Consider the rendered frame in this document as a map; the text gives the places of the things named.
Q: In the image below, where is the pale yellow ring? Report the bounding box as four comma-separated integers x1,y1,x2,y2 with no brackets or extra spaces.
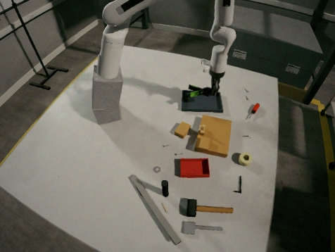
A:
239,152,253,167

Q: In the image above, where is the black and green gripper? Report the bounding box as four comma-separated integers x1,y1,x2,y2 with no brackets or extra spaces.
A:
209,70,225,96

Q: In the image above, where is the red open tray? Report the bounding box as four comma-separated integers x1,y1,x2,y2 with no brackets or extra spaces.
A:
180,158,210,178

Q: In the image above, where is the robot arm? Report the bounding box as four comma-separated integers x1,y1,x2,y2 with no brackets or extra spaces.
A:
96,0,236,79

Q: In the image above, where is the black mallet with wooden handle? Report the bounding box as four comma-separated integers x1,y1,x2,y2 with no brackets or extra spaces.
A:
187,199,233,217

